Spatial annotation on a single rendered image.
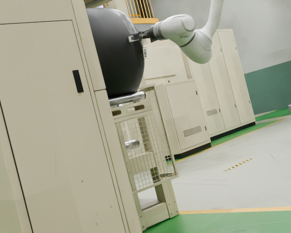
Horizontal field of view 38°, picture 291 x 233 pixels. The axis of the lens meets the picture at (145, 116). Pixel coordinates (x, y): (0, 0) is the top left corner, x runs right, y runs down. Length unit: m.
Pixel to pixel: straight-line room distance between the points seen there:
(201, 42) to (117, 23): 0.51
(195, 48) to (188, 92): 5.38
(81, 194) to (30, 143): 0.23
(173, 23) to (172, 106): 5.09
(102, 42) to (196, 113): 5.35
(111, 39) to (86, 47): 0.75
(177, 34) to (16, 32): 0.83
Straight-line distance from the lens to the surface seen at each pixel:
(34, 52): 1.38
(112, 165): 1.44
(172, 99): 7.01
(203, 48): 2.04
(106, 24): 2.26
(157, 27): 2.04
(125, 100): 2.32
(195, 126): 7.36
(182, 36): 1.97
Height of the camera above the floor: 0.77
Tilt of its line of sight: level
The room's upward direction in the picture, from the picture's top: 14 degrees counter-clockwise
